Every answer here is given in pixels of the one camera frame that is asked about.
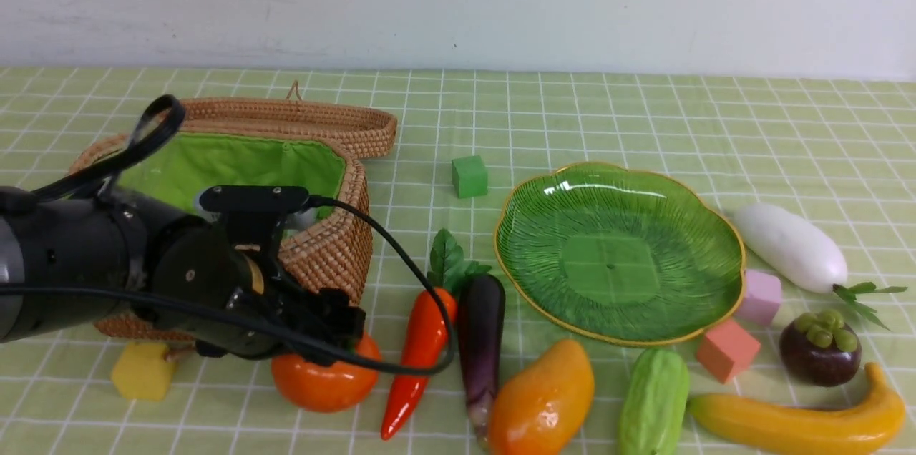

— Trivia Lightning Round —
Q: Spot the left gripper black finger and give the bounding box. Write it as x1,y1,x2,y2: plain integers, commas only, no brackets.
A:
297,288,366,367

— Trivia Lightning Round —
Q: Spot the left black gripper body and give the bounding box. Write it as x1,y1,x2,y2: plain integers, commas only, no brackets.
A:
140,216,307,361

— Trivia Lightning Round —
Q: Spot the orange persimmon toy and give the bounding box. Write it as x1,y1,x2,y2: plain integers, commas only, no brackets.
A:
271,354,379,414

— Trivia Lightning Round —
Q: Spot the red chili pepper toy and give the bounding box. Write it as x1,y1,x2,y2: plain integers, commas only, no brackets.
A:
380,228,493,441

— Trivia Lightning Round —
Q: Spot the purple eggplant toy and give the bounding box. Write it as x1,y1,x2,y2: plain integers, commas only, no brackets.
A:
456,273,506,449

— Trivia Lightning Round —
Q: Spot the orange mango toy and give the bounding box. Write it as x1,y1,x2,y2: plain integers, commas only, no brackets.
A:
487,338,595,454

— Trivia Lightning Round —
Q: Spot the green bitter gourd toy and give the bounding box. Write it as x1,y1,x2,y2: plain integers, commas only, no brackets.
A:
616,348,691,454

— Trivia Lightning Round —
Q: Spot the purple mangosteen toy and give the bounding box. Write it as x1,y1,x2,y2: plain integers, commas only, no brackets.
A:
779,309,862,388

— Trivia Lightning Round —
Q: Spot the yellow banana toy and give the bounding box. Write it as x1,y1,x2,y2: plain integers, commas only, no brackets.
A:
687,363,907,454

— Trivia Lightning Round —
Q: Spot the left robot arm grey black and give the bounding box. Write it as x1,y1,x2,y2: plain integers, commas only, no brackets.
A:
2,185,364,366

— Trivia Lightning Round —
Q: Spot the woven wicker basket green lining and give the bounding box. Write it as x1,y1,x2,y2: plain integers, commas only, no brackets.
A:
68,127,374,343

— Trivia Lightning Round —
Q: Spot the yellow foam block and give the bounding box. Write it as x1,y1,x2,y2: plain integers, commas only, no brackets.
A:
110,342,177,401

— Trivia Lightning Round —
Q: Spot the woven wicker basket lid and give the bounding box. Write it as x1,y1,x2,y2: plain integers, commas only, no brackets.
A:
180,81,398,159

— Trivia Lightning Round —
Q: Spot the green foam cube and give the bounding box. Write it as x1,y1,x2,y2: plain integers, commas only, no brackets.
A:
451,155,489,200

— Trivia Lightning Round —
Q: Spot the green glass leaf plate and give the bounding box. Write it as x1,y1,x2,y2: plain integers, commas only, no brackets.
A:
493,161,746,347

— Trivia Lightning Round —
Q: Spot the salmon red foam cube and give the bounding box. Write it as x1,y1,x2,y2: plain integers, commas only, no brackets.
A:
696,318,760,384

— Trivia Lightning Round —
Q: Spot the pink foam cube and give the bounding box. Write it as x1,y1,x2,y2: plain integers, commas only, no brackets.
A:
735,270,783,327

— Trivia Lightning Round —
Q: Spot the green checkered tablecloth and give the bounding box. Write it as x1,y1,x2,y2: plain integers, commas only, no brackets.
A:
1,67,914,454

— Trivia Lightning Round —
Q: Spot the white radish toy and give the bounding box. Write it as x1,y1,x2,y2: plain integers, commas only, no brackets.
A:
731,202,849,294

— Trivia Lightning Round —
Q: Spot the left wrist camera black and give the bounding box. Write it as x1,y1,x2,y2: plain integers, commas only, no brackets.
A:
194,185,317,257

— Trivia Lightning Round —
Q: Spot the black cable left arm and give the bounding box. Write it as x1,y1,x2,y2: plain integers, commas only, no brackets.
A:
0,94,457,377

